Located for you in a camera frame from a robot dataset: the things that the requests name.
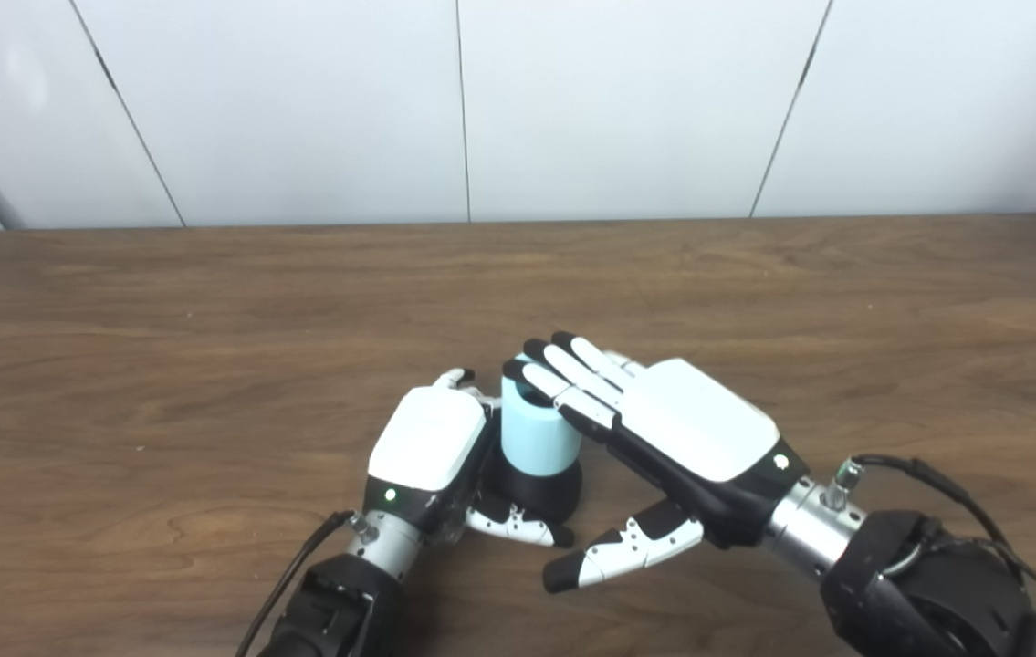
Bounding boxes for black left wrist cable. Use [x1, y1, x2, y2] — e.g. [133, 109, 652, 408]
[235, 509, 380, 657]

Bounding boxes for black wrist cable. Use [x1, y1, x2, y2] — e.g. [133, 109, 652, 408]
[820, 454, 1036, 657]
[235, 509, 380, 657]

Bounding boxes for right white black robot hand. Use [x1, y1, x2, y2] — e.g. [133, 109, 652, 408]
[503, 332, 811, 595]

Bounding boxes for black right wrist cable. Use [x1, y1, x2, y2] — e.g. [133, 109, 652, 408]
[820, 454, 1036, 657]

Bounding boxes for black funnel-shaped nozzle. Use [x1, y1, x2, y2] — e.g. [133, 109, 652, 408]
[488, 456, 584, 526]

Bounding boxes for light-blue hose piece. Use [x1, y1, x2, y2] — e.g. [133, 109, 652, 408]
[500, 354, 583, 478]

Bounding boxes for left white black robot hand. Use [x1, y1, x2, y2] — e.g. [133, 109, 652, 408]
[362, 368, 575, 549]

